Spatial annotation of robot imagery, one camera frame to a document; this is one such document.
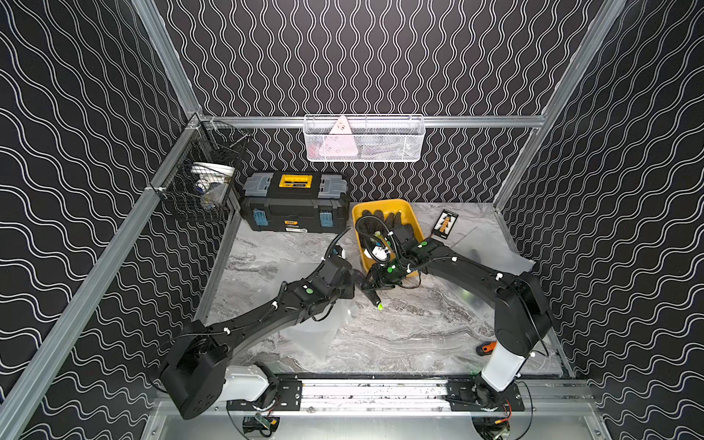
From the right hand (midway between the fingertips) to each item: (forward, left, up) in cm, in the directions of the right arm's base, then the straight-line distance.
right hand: (365, 286), depth 83 cm
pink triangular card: (+39, +9, +24) cm, 46 cm away
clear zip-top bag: (-13, +15, -9) cm, 22 cm away
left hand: (+2, +4, +2) cm, 5 cm away
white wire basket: (+77, 0, +3) cm, 78 cm away
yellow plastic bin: (+44, -12, -10) cm, 46 cm away
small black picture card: (+35, -33, -10) cm, 49 cm away
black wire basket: (+23, +52, +19) cm, 60 cm away
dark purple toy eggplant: (-4, -2, +2) cm, 5 cm away
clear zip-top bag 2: (+25, -49, -12) cm, 56 cm away
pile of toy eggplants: (+32, -3, -7) cm, 33 cm away
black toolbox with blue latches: (+31, +23, +6) cm, 39 cm away
